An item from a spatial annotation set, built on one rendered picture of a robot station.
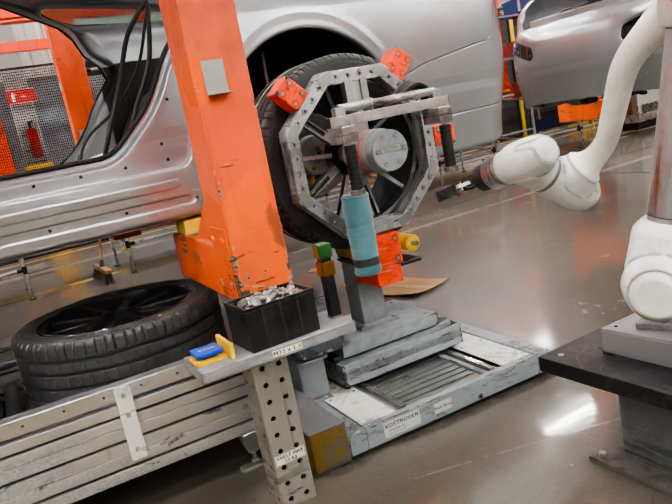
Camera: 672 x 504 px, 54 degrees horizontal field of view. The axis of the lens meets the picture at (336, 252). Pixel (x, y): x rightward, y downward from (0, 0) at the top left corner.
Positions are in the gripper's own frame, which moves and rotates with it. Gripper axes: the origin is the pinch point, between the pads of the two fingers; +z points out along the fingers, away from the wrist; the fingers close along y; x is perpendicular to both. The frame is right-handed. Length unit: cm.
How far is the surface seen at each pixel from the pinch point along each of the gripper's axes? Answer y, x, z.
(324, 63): 8, -54, 26
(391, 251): 2.1, 10.8, 33.6
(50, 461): 119, 35, 43
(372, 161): 11.0, -17.1, 14.6
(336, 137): 24.9, -25.1, 7.8
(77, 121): 36, -130, 267
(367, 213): 16.0, -2.5, 18.9
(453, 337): -19, 48, 45
